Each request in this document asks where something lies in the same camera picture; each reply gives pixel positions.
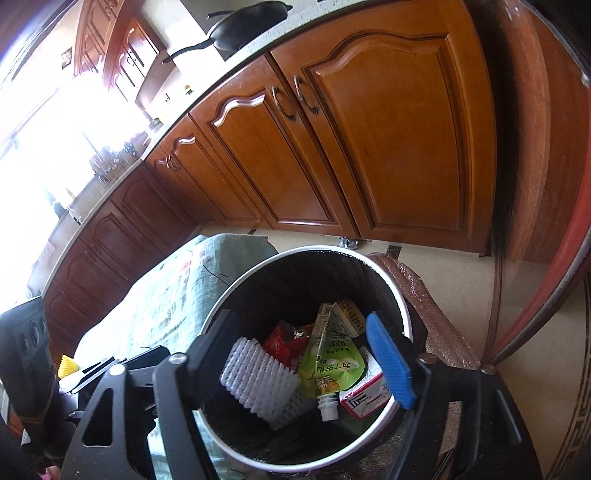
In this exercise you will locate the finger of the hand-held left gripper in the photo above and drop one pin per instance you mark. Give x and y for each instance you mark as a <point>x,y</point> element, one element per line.
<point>143,357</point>

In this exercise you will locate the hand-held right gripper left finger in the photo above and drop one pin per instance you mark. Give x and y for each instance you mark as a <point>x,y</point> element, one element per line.
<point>207,355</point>

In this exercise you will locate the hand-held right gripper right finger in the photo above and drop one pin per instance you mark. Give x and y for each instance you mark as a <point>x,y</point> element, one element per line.
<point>390,364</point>

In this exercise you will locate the red drink carton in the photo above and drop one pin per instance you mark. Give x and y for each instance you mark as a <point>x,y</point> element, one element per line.
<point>364,401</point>

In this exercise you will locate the large white foam fruit net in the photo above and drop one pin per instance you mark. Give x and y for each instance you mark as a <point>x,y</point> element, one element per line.
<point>258,383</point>

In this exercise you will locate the green spout pouch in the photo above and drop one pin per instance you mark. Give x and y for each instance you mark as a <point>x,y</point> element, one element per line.
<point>328,364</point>

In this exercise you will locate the red snack wrapper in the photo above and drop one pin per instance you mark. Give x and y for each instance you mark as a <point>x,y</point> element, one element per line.
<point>279,344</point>

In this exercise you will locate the small white foam fruit net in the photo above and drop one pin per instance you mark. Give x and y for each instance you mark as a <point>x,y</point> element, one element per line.
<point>295,410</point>

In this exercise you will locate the white rimmed trash bin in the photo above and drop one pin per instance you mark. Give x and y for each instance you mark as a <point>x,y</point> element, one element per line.
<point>295,277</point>

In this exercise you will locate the yellow foam fruit net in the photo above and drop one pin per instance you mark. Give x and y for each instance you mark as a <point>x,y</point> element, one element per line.
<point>68,367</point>

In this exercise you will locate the floral teal tablecloth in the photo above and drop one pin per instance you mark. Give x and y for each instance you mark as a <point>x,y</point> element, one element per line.
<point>152,300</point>

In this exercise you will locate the brown wrapped stool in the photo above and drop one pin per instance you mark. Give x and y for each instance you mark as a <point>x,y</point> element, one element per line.
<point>438,314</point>

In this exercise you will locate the black plastic bag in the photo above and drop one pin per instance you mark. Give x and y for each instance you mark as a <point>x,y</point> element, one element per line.
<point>355,466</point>

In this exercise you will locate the round glass table red rim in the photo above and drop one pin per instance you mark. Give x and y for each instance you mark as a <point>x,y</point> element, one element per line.
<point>554,286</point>

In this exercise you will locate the cluster of kitchen utensils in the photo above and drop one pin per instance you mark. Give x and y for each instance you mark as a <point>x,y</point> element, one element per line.
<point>111,161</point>

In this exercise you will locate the kitchen window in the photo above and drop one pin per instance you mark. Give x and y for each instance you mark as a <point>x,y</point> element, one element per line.
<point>46,161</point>

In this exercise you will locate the wooden base kitchen cabinets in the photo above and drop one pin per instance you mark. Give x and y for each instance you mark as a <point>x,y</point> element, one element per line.
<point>369,138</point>

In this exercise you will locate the speckled kitchen countertop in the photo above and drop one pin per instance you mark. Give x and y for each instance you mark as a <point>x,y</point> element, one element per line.
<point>175,108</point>

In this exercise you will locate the black wok pan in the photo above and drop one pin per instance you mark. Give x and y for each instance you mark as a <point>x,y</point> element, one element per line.
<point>249,27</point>

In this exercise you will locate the wooden wall cabinets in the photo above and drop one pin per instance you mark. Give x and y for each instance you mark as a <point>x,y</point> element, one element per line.
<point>129,50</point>

